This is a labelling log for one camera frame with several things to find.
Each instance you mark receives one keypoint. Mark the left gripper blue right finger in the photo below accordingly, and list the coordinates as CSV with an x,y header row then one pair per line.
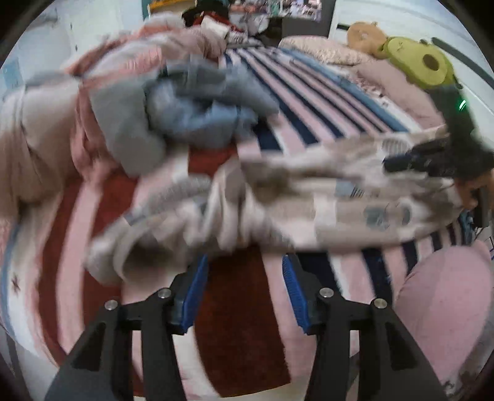
x,y
391,365

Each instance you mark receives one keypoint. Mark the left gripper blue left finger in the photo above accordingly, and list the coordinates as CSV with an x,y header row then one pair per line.
x,y
99,366

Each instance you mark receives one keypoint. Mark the bear print pajama pants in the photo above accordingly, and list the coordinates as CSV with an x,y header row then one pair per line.
x,y
331,196

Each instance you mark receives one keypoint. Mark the person right hand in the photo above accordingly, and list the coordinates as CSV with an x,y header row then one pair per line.
x,y
465,189

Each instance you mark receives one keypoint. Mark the pink ribbed pillow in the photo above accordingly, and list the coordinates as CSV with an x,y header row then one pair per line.
x,y
383,79

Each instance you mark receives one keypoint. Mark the pink round stool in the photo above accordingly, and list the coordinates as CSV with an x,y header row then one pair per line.
x,y
445,302

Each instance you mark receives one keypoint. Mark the green avocado plush toy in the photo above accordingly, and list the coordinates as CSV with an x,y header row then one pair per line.
x,y
422,63

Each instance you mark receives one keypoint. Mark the white bed headboard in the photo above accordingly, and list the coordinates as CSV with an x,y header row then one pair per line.
x,y
432,22

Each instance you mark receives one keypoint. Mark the tan bear plush toy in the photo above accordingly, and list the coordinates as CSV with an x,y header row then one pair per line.
x,y
367,38

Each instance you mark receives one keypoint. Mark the striped fleece bed blanket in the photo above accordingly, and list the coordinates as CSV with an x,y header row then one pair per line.
x,y
245,340

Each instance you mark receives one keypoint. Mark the floral pink pillow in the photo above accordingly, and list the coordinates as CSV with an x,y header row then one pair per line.
x,y
325,50

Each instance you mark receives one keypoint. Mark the cluttered dark desk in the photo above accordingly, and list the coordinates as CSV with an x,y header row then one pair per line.
x,y
295,17

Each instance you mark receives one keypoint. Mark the pink striped crumpled duvet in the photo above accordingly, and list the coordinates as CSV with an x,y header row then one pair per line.
x,y
49,130

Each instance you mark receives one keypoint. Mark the grey blue folded clothes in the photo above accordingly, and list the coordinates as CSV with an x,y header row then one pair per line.
x,y
193,102

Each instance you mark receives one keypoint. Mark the clothes pile on chair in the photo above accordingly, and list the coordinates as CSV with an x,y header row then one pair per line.
x,y
214,15

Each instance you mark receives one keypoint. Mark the blue wall poster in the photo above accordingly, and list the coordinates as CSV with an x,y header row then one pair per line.
x,y
12,74

